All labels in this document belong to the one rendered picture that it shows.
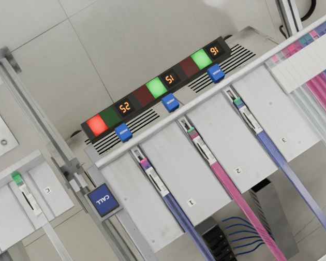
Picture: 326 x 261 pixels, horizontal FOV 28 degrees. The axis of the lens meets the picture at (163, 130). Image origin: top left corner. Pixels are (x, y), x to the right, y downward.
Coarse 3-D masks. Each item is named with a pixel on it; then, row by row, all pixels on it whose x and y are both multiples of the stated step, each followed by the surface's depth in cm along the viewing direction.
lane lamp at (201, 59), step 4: (196, 52) 132; (200, 52) 132; (204, 52) 132; (192, 56) 132; (196, 56) 132; (200, 56) 132; (204, 56) 132; (196, 60) 131; (200, 60) 131; (204, 60) 131; (208, 60) 132; (200, 64) 131; (204, 64) 131; (208, 64) 131; (200, 68) 131
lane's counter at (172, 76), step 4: (172, 68) 131; (168, 72) 131; (172, 72) 131; (160, 76) 130; (164, 76) 130; (168, 76) 130; (172, 76) 130; (176, 76) 130; (164, 80) 130; (168, 80) 130; (172, 80) 130; (176, 80) 130; (180, 80) 130; (168, 84) 130; (172, 84) 130
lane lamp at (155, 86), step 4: (152, 80) 130; (156, 80) 130; (148, 84) 130; (152, 84) 130; (156, 84) 130; (160, 84) 130; (148, 88) 130; (152, 88) 130; (156, 88) 130; (160, 88) 130; (164, 88) 130; (152, 92) 129; (156, 92) 129; (160, 92) 130; (164, 92) 130; (156, 96) 129
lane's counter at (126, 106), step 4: (124, 100) 129; (128, 100) 129; (116, 104) 129; (120, 104) 129; (124, 104) 129; (128, 104) 129; (116, 108) 128; (120, 108) 128; (124, 108) 128; (128, 108) 128; (132, 108) 129; (120, 112) 128; (124, 112) 128; (128, 112) 128; (124, 116) 128
